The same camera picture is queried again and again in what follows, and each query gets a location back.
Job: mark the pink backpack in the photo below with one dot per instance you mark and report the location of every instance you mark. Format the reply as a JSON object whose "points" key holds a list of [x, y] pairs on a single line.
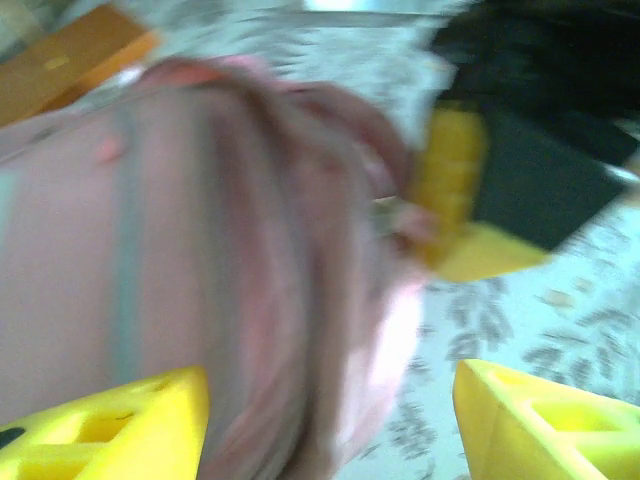
{"points": [[200, 250]]}

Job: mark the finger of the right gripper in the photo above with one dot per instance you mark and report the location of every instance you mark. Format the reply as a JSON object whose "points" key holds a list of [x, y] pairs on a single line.
{"points": [[525, 190]]}

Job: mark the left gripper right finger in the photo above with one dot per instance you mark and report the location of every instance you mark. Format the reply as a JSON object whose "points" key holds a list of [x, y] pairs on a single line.
{"points": [[500, 410]]}

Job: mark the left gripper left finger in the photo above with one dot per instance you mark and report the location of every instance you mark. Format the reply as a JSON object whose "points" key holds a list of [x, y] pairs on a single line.
{"points": [[165, 400]]}

